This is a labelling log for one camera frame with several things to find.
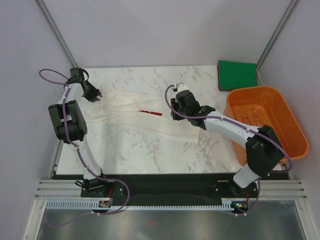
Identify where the white coca-cola t-shirt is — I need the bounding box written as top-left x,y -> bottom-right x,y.
83,86 -> 200,144

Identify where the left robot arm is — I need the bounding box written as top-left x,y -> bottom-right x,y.
48,83 -> 103,181

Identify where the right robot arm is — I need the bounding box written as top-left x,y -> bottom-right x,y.
165,98 -> 292,197

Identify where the folded red t-shirt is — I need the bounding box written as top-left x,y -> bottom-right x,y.
216,63 -> 221,91

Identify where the folded green t-shirt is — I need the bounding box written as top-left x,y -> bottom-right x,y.
218,60 -> 258,92

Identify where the orange plastic basket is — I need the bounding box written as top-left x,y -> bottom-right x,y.
224,86 -> 310,160

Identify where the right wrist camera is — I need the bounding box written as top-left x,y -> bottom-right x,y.
173,83 -> 197,107

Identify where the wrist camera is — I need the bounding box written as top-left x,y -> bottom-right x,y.
70,67 -> 89,81
173,83 -> 197,107

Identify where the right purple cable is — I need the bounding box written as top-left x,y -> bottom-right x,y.
165,84 -> 293,217

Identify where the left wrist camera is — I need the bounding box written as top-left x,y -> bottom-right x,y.
70,67 -> 89,81

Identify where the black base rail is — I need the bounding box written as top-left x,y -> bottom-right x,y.
81,173 -> 258,206

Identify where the left aluminium frame post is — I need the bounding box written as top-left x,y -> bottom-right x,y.
34,0 -> 79,68

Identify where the aluminium frame post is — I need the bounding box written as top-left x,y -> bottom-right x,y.
256,0 -> 300,72
34,0 -> 79,68

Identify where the white slotted cable duct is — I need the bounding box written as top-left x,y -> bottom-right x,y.
45,199 -> 249,211

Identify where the right aluminium frame post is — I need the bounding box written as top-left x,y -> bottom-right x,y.
256,0 -> 300,72

